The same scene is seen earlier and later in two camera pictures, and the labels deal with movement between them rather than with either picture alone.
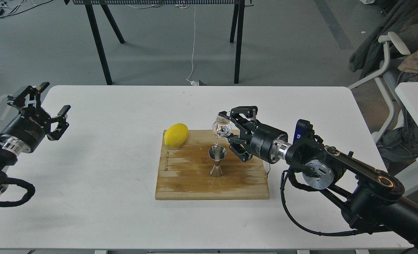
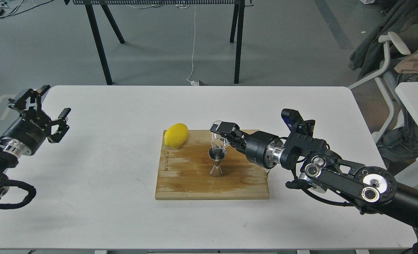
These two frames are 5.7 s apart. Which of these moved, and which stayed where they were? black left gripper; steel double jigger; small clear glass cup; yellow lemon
Moved: small clear glass cup
Stayed: yellow lemon; black left gripper; steel double jigger
